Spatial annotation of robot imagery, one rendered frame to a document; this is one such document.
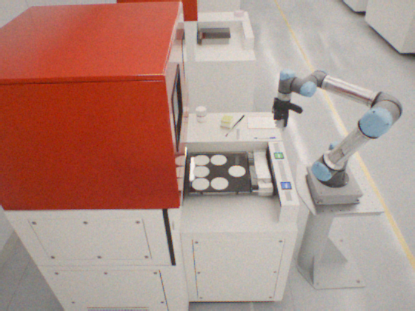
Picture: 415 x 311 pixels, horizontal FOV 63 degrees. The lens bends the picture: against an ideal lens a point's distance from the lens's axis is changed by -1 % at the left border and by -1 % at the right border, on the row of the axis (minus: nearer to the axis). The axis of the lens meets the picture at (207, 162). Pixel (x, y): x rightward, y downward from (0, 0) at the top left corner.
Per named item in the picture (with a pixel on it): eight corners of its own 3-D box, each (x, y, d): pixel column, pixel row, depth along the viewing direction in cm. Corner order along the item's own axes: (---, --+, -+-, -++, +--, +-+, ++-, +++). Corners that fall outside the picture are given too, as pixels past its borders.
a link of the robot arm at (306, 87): (321, 78, 167) (302, 72, 173) (310, 87, 161) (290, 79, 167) (319, 92, 172) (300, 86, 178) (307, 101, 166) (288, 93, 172)
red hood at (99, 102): (3, 210, 141) (-77, 81, 103) (66, 109, 203) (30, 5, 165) (181, 209, 139) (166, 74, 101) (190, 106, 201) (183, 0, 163)
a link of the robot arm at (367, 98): (414, 95, 150) (317, 62, 176) (404, 105, 145) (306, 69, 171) (404, 117, 158) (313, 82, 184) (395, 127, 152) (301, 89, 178)
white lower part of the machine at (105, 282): (80, 338, 219) (35, 266, 167) (108, 236, 282) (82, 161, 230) (188, 338, 218) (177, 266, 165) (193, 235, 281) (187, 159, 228)
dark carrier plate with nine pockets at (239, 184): (189, 192, 193) (189, 192, 193) (191, 154, 220) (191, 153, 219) (250, 191, 192) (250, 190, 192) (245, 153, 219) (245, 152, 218)
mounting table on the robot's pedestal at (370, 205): (351, 175, 230) (356, 160, 222) (379, 226, 196) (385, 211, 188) (285, 178, 230) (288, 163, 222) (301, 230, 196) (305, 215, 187)
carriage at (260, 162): (259, 195, 196) (259, 192, 194) (253, 155, 224) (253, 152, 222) (272, 195, 195) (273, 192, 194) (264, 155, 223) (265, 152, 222)
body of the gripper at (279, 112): (271, 113, 191) (273, 95, 183) (287, 113, 191) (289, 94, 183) (273, 121, 185) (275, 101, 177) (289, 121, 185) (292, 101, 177)
